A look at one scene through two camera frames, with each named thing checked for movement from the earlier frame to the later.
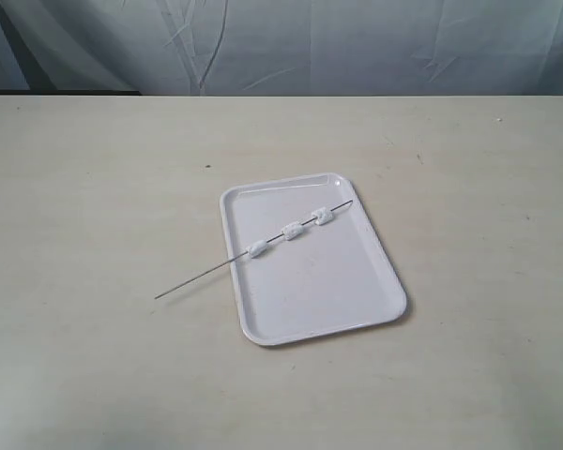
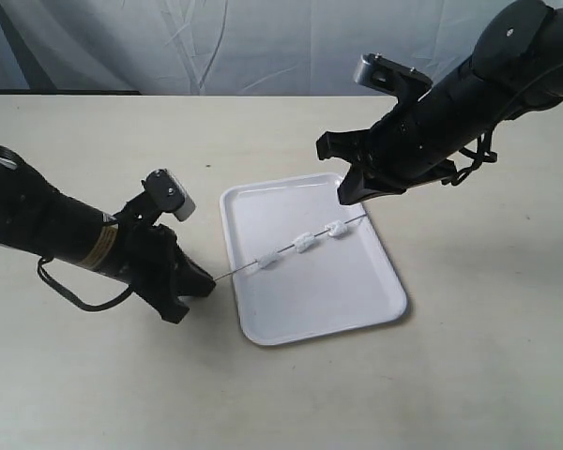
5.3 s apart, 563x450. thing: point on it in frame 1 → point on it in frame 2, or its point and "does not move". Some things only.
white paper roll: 322,216 → 336,230
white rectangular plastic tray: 305,259 does not move
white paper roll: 292,231 → 304,241
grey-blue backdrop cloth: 285,48 does not move
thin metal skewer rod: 217,267 → 285,249
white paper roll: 257,248 → 265,260
